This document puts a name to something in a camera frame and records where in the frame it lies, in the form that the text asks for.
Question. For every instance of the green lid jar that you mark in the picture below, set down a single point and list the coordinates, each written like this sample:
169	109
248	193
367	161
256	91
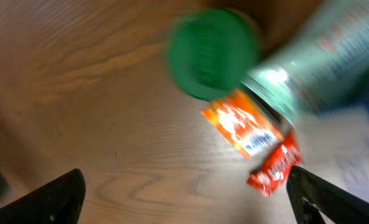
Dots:
210	50

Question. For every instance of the light green wipes packet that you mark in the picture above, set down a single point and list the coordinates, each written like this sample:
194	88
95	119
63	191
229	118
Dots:
322	68

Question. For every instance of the white lid blue jar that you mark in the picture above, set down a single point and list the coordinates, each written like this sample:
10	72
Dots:
335	147

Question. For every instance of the red snack wrapper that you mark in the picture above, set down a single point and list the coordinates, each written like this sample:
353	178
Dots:
276	167

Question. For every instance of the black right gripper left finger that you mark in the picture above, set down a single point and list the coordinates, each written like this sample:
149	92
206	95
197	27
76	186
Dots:
59	201

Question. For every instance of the orange tissue pack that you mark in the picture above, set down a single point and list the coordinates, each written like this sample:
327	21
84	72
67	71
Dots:
243	123

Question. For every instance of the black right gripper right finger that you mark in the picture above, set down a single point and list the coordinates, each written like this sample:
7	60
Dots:
311	196

